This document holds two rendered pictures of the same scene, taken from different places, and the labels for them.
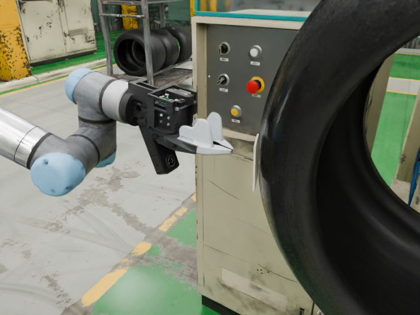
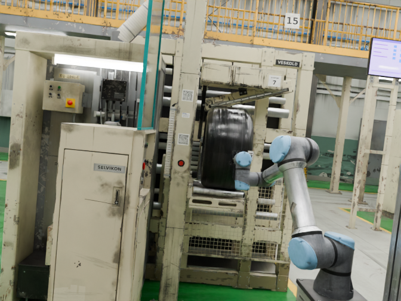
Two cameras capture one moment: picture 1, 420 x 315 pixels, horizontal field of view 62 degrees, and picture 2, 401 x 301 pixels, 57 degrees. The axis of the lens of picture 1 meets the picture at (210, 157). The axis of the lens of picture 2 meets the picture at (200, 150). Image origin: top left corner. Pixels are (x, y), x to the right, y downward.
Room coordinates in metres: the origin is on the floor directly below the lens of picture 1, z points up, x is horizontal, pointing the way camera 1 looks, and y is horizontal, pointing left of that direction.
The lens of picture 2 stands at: (1.92, 1.67, 1.31)
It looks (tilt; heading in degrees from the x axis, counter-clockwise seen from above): 4 degrees down; 236
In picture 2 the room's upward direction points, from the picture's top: 6 degrees clockwise
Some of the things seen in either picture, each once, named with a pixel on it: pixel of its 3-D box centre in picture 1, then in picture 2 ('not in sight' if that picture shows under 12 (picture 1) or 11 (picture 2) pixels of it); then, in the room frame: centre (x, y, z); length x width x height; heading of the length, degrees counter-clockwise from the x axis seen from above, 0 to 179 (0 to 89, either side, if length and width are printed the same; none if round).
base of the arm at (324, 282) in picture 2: not in sight; (334, 279); (0.63, 0.80, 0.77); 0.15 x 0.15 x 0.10
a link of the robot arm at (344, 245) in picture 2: not in sight; (336, 250); (0.64, 0.80, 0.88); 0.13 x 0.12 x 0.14; 171
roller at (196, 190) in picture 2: not in sight; (218, 192); (0.45, -0.26, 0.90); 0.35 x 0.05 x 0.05; 148
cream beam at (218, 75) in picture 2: not in sight; (240, 78); (0.11, -0.56, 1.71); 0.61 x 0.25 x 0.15; 148
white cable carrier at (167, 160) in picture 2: not in sight; (170, 142); (0.69, -0.52, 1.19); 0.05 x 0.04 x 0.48; 58
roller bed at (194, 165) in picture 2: not in sight; (187, 159); (0.36, -0.82, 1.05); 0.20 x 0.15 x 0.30; 148
